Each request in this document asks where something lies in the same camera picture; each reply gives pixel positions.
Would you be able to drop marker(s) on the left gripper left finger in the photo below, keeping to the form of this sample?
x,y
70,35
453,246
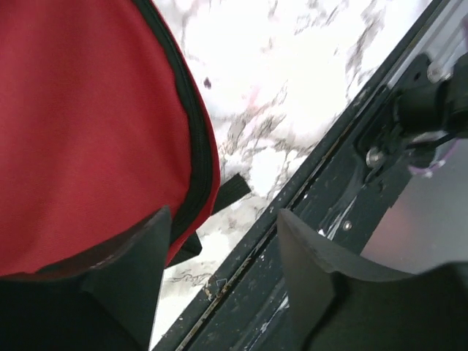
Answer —
x,y
104,298

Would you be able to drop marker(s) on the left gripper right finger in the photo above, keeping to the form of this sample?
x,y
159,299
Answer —
x,y
342,301

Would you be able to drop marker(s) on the red student backpack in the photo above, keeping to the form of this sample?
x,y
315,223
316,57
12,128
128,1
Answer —
x,y
102,124

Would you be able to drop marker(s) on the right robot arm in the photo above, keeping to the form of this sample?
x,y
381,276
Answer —
x,y
440,106

